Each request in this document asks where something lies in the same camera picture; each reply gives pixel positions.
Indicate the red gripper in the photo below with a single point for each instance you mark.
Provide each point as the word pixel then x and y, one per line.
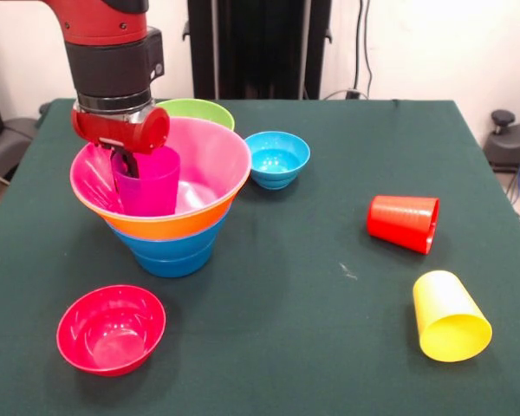
pixel 125 132

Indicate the purple cup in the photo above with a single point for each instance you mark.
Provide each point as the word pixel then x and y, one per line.
pixel 156 190

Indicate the large orange bowl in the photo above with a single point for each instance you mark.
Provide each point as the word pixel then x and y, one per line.
pixel 177 227

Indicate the large pink bowl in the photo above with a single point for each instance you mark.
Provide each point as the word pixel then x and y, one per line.
pixel 212 160

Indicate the large blue bowl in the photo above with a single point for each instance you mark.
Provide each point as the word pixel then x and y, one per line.
pixel 177 249

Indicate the red cup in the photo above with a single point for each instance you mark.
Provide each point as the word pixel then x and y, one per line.
pixel 401 223

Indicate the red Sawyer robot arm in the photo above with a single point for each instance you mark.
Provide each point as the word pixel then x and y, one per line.
pixel 108 65

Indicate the green bowl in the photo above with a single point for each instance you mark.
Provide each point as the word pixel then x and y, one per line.
pixel 199 110

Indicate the ribbed blue bowl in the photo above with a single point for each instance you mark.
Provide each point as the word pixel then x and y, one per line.
pixel 173 266

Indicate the small light blue bowl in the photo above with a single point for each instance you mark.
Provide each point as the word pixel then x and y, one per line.
pixel 279 158

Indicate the small crimson bowl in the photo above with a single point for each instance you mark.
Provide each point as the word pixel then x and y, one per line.
pixel 110 331

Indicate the dark green tablecloth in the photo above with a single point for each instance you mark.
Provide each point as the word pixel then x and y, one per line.
pixel 286 260

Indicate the yellow cup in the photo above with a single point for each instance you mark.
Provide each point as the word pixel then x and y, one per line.
pixel 450 320

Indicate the black pedestal leg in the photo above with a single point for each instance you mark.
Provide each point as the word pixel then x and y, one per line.
pixel 511 143
pixel 8 143

